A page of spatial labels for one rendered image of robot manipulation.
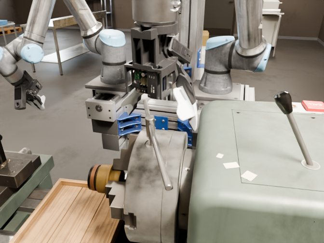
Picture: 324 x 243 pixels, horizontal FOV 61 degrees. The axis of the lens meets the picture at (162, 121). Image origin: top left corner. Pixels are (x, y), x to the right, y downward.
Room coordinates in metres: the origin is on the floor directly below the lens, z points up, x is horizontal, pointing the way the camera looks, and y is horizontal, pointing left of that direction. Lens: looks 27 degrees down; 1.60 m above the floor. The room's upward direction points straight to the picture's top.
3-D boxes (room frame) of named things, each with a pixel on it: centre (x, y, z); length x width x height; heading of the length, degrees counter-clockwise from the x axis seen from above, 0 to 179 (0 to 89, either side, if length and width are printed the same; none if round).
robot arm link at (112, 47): (1.34, 0.24, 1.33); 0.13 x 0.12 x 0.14; 40
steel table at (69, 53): (6.08, 1.94, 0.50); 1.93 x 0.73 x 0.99; 163
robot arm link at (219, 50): (1.19, -0.25, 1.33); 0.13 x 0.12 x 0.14; 60
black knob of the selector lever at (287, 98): (0.52, -0.25, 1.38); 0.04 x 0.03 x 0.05; 80
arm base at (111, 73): (1.33, 0.23, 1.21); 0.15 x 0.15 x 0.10
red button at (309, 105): (0.77, -0.47, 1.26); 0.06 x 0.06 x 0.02; 80
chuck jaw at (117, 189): (0.55, 0.11, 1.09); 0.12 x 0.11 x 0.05; 170
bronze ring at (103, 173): (0.65, 0.16, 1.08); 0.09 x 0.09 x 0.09; 80
